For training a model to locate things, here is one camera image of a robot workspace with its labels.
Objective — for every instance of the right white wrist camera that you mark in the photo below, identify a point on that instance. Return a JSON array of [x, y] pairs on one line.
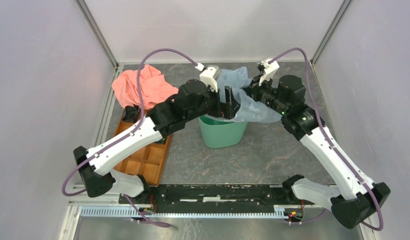
[[267, 67]]

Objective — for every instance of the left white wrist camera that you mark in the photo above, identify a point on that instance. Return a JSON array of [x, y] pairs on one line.
[[209, 75]]

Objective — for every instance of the black bag roll top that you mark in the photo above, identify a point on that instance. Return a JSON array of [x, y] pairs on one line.
[[131, 114]]

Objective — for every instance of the green trash bin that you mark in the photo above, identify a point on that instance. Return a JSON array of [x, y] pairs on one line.
[[220, 134]]

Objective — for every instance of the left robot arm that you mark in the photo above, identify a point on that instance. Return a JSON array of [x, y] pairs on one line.
[[193, 100]]

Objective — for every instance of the left aluminium corner post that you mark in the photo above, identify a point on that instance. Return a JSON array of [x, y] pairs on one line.
[[86, 12]]

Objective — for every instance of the orange compartment tray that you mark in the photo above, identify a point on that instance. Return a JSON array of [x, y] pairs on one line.
[[148, 161]]

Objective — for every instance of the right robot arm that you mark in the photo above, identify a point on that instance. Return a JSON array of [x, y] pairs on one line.
[[355, 196]]

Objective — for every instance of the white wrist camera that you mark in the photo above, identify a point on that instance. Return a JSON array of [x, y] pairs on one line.
[[267, 67], [209, 75]]

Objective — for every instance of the blue plastic trash bag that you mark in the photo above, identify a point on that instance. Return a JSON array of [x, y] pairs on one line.
[[249, 110]]

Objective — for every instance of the pink cloth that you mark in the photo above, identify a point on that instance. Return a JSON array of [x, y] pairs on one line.
[[149, 84]]

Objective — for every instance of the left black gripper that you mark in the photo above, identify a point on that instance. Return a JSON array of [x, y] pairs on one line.
[[224, 110]]

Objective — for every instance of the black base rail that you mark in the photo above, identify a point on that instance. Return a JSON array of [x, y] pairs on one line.
[[216, 198]]

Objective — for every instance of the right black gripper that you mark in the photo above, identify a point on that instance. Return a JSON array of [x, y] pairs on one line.
[[254, 90]]

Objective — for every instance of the white toothed cable duct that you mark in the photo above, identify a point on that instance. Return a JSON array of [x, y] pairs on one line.
[[130, 212]]

